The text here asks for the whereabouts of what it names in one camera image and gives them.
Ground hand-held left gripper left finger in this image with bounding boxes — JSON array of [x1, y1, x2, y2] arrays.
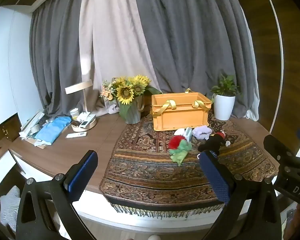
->
[[16, 150, 98, 240]]

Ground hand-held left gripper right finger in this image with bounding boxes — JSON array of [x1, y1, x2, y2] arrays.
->
[[198, 150, 282, 240]]

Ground black plush doll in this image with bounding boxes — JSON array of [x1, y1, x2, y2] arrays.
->
[[198, 131, 231, 158]]

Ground lavender towel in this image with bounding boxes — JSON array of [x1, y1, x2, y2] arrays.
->
[[192, 126, 213, 140]]

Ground orange plastic crate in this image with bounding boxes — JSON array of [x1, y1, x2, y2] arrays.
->
[[151, 88, 213, 132]]

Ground white remote control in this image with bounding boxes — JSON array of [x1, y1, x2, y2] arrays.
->
[[66, 132, 87, 139]]

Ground red and green plush rose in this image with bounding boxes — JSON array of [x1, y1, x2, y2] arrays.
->
[[168, 135, 192, 167]]

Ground blue cloth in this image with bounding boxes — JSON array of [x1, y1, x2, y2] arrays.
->
[[35, 116, 72, 145]]

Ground remote controls on lamp base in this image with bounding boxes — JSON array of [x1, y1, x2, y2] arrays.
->
[[77, 113, 97, 127]]

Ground patterned fringed table cloth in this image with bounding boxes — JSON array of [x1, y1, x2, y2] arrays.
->
[[99, 112, 277, 217]]

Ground white plant pot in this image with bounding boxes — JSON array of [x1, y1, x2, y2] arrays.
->
[[212, 94, 236, 121]]

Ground long white box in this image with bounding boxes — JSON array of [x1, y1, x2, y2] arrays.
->
[[19, 111, 45, 138]]

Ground wooden desk lamp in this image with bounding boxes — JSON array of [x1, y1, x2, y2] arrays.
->
[[65, 79, 97, 132]]

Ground striped cloth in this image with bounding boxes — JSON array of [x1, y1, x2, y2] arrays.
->
[[0, 185, 22, 232]]

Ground green potted plant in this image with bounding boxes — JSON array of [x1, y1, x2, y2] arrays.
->
[[210, 74, 242, 97]]

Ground grey ribbed vase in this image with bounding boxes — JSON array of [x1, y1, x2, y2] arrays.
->
[[118, 95, 143, 124]]

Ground sunflower bouquet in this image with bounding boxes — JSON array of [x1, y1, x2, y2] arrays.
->
[[100, 74, 163, 105]]

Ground grey curtain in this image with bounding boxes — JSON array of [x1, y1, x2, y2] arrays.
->
[[29, 0, 90, 117], [132, 0, 260, 120]]

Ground white wardrobe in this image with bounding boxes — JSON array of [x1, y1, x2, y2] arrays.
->
[[0, 5, 44, 125]]

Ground beige curtain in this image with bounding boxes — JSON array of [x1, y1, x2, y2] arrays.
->
[[79, 0, 163, 115]]

